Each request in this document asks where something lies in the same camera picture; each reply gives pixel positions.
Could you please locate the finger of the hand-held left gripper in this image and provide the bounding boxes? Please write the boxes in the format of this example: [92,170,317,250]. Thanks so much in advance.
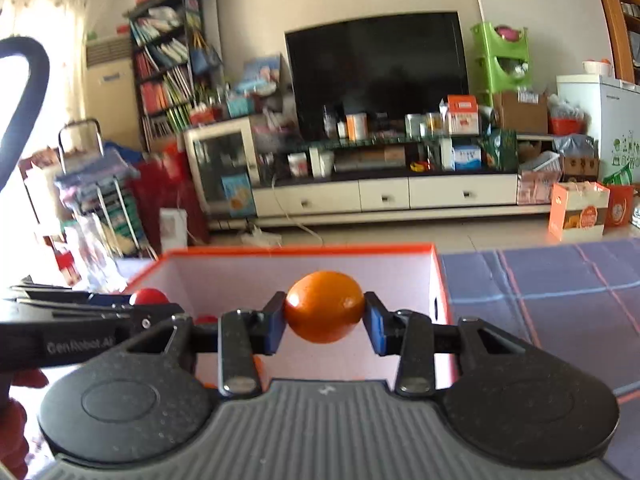
[131,302,185,346]

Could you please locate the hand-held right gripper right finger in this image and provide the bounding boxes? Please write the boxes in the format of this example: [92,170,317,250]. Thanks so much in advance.
[363,290,544,397]

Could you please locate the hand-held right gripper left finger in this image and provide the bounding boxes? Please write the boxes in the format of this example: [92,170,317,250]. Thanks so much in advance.
[112,290,287,397]

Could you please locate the red apple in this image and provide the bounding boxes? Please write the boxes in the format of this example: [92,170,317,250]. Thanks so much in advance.
[129,287,171,307]

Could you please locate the orange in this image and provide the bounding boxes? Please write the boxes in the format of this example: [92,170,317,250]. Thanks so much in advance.
[285,271,366,345]

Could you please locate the orange cardboard box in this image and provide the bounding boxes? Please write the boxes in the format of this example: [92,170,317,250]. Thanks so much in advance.
[117,243,454,397]

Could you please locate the person's left hand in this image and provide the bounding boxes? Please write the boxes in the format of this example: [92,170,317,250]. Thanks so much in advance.
[0,370,50,479]

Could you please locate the white paper carton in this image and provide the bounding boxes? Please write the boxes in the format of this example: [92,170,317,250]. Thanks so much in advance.
[160,207,189,256]

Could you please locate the trolley with bags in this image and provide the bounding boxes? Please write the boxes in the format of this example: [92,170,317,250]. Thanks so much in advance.
[54,119,157,262]

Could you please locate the white television cabinet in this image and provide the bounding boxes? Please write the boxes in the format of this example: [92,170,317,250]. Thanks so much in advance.
[250,132,521,222]

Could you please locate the white cabinet with glass door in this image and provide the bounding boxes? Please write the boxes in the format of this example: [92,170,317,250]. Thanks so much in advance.
[184,117,261,222]

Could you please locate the blue plaid tablecloth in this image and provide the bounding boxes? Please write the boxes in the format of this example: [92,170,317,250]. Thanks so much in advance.
[439,237,640,480]

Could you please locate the blue white carton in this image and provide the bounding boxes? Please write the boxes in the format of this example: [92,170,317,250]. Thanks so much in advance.
[452,145,482,171]

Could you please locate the pink printed boxes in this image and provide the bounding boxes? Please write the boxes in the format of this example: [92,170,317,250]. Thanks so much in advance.
[517,170,554,205]

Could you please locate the green gift bag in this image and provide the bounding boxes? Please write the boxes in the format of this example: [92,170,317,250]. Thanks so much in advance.
[480,129,519,174]

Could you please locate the teal plastic basket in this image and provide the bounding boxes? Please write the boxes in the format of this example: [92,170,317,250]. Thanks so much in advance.
[226,96,256,117]

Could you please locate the orange white medicine box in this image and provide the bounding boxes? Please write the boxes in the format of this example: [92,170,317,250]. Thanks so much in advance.
[446,95,480,136]

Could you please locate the standing air conditioner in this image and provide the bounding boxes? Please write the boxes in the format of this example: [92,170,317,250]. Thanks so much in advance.
[85,35,144,154]

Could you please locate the orange white gift bag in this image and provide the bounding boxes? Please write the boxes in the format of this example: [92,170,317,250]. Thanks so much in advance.
[548,181,611,242]

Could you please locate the white plastic basket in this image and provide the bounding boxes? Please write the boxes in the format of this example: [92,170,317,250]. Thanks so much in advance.
[520,150,561,174]

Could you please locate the dark bookshelf with books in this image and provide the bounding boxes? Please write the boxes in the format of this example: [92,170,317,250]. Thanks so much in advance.
[122,0,231,152]

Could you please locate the black flat television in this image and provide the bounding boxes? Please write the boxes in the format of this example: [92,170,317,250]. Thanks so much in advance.
[284,11,471,142]

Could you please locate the framed picture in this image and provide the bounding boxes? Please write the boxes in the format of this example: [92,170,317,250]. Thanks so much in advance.
[242,55,282,94]

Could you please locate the brown cardboard box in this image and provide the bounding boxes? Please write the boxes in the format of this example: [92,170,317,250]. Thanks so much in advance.
[492,90,550,135]

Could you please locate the printed cardboard box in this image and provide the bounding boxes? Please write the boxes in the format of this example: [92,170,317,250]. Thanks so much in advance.
[562,155,600,184]

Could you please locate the blue hanging gift bag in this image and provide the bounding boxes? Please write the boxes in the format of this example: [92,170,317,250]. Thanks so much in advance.
[189,30,221,77]

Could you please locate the white curtain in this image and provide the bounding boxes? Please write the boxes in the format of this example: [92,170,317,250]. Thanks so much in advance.
[0,0,94,197]

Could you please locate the red gift bag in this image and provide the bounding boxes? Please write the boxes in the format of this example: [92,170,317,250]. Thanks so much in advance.
[604,185,635,227]

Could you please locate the red plastic basin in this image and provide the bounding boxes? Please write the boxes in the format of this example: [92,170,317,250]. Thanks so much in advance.
[548,117,586,136]

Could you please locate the green snack packet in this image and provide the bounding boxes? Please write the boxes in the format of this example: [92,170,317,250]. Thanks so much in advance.
[602,162,634,186]

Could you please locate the green plastic rack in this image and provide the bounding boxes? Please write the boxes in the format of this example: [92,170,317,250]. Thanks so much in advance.
[470,21,531,94]

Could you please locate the white chest freezer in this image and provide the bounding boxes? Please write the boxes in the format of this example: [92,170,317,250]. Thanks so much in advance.
[556,74,640,184]

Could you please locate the wooden display shelf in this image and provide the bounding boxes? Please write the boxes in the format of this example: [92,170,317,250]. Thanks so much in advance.
[592,0,640,87]

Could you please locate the white power cable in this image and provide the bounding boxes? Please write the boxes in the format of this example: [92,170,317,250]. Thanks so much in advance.
[272,187,322,247]

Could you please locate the black cable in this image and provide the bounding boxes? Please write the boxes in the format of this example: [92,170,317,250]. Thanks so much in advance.
[0,36,53,197]

